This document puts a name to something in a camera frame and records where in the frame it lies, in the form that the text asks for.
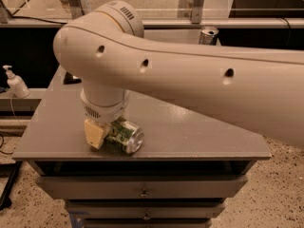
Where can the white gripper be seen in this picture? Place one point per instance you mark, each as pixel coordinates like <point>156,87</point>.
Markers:
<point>104,113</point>

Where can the green soda can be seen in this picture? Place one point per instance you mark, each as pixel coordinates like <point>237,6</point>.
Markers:
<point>127,135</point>

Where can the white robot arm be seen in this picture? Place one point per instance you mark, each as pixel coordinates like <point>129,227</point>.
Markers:
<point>257,89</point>

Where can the tall silver energy drink can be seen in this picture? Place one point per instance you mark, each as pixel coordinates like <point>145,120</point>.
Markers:
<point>208,36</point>

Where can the white pump dispenser bottle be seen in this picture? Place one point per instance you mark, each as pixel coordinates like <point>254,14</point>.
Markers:
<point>16,83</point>

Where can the grey drawer cabinet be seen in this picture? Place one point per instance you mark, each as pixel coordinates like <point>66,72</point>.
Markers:
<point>188,164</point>

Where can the metal frame post left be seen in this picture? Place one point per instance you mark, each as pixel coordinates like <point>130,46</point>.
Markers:
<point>74,2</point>

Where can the metal frame post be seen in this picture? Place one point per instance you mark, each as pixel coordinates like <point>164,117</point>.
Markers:
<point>74,2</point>
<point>191,10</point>

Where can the metal frame post right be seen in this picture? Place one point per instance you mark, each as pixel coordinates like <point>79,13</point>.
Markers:
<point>191,10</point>

